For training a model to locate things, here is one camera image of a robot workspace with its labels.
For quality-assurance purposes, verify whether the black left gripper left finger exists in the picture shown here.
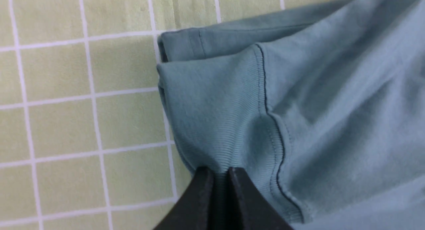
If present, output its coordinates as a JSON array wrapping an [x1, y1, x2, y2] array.
[[155, 167, 214, 230]]

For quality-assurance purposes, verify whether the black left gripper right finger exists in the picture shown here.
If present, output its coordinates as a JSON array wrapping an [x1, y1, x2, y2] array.
[[227, 167, 293, 230]]

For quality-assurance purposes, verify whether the green long-sleeve top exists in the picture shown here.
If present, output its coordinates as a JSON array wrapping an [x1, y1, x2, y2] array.
[[157, 0, 425, 230]]

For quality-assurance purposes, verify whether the green checkered tablecloth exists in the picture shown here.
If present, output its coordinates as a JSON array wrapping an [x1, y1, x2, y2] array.
[[0, 0, 328, 230]]

